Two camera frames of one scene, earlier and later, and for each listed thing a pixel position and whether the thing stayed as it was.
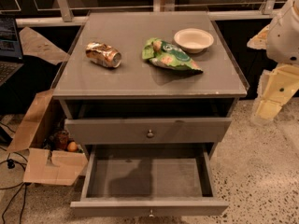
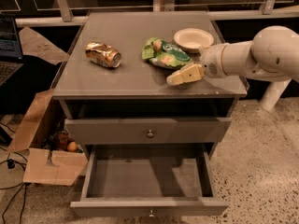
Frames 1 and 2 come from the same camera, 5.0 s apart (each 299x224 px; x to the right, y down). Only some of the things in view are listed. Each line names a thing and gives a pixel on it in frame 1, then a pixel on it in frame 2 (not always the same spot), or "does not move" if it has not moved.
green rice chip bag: (163, 54) does not move
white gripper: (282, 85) → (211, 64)
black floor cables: (10, 163) does not move
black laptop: (10, 54) does not move
